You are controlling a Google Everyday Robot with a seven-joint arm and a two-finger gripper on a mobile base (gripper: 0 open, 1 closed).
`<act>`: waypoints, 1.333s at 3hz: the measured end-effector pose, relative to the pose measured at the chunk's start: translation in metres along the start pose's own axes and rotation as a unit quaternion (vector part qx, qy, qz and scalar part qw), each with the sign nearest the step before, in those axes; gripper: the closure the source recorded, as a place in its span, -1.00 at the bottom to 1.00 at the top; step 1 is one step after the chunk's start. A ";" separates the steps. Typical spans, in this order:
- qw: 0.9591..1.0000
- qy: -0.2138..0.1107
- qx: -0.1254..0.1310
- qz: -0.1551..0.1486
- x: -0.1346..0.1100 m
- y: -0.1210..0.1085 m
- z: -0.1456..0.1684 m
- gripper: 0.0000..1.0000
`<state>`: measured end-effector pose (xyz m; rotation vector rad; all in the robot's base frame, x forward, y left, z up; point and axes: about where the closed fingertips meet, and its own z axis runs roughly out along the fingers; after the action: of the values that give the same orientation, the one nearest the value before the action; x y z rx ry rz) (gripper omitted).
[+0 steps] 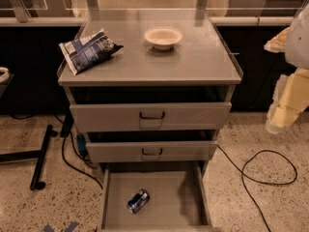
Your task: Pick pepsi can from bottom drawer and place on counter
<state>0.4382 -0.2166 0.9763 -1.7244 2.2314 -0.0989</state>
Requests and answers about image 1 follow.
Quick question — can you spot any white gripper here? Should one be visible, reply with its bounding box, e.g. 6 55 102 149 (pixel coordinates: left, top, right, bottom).
264 5 309 134

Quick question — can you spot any blue pepsi can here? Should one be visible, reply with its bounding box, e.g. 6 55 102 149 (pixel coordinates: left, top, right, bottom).
126 188 151 214

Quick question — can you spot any grey top drawer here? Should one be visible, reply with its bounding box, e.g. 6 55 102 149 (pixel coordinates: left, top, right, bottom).
70 102 231 132

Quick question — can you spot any grey drawer cabinet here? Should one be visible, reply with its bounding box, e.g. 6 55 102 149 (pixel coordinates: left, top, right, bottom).
56 9 244 232

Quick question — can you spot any grey middle drawer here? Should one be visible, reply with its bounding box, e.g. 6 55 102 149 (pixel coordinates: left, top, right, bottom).
86 141 216 162

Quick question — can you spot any grey open bottom drawer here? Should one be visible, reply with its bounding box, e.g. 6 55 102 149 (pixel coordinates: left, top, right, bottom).
98 166 222 232

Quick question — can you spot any white paper bowl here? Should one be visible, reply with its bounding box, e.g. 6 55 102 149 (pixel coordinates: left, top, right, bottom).
145 27 183 50

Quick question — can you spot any blue white chip bag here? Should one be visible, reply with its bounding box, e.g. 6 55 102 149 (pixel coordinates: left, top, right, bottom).
59 28 123 75

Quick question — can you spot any black metal floor stand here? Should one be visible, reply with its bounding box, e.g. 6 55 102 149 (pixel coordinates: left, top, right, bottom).
0 125 57 190

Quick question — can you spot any white object at left edge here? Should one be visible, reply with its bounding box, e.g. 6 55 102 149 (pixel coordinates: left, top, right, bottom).
0 67 10 84

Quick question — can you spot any blue tape cross on floor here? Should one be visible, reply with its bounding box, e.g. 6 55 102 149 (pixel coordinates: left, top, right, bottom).
42 221 79 232

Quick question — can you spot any black cable on right floor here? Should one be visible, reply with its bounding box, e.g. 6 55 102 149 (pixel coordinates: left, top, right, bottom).
217 144 298 232

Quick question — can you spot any black cable on floor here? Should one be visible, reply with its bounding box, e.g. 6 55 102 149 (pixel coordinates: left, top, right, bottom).
217 144 298 232
53 113 104 190

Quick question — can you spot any black cable on left floor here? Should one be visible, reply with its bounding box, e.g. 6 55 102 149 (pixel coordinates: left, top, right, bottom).
53 113 104 190

